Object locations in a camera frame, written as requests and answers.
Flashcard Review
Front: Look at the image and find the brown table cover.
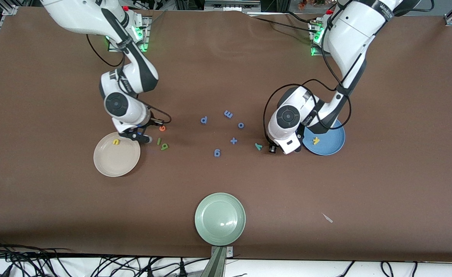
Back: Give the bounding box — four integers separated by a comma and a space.
0, 7, 452, 263

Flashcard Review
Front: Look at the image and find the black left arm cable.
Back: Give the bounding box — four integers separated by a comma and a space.
263, 12, 369, 143

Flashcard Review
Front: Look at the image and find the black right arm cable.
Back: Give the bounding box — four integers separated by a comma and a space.
86, 0, 172, 125

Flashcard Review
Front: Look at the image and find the blue round plate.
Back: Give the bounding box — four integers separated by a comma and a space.
302, 119, 346, 156

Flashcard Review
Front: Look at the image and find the black base cable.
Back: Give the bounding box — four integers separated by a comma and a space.
249, 15, 319, 34
282, 11, 316, 23

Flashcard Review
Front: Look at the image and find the grey metal plate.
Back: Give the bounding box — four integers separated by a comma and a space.
204, 0, 262, 11

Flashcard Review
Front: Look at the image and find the pale green round plate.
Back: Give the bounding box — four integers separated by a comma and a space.
194, 192, 246, 246

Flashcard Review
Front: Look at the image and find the grey metal mounting post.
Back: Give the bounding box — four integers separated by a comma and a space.
199, 245, 234, 277

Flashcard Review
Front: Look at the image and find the beige round plate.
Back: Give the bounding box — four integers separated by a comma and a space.
93, 131, 141, 177

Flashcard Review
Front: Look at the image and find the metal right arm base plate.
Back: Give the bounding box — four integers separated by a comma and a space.
126, 15, 150, 53

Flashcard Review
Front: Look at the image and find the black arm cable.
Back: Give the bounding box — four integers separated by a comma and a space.
86, 0, 172, 125
263, 12, 369, 143

